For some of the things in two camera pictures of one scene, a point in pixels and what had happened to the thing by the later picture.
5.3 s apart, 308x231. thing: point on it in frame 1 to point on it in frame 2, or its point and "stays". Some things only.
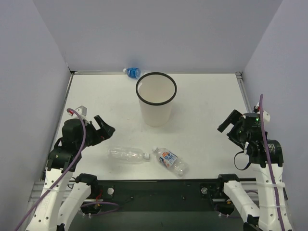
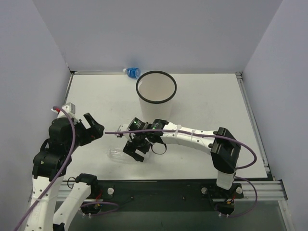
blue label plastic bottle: x=133 y=72 stays
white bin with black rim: x=156 y=91 stays
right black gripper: x=233 y=130 to x=134 y=147
